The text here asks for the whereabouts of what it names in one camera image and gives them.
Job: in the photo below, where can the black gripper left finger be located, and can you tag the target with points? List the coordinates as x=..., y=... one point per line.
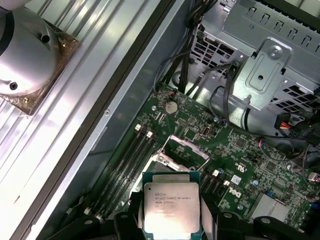
x=125, y=227

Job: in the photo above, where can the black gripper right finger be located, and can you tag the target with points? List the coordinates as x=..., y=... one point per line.
x=232, y=227

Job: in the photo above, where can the silver CPU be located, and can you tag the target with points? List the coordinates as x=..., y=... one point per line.
x=170, y=200

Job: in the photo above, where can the metal socket cover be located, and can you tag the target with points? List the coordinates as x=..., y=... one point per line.
x=175, y=163

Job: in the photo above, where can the black RAM slot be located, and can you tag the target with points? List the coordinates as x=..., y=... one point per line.
x=141, y=162
x=204, y=182
x=125, y=175
x=132, y=172
x=211, y=185
x=119, y=175
x=218, y=191

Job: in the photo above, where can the silver heat sink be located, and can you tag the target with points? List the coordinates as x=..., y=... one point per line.
x=270, y=207

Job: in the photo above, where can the green motherboard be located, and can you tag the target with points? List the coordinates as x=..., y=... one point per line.
x=225, y=140

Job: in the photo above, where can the internal USB port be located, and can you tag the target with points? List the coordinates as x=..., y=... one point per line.
x=207, y=131

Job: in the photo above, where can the round coin battery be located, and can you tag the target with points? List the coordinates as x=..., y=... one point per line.
x=171, y=107

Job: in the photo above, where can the black PC case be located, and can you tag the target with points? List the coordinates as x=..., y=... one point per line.
x=140, y=75

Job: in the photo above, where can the silver metal drive cage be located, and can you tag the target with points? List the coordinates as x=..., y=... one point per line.
x=262, y=72

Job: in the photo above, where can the square brown base plate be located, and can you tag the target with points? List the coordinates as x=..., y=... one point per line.
x=67, y=47

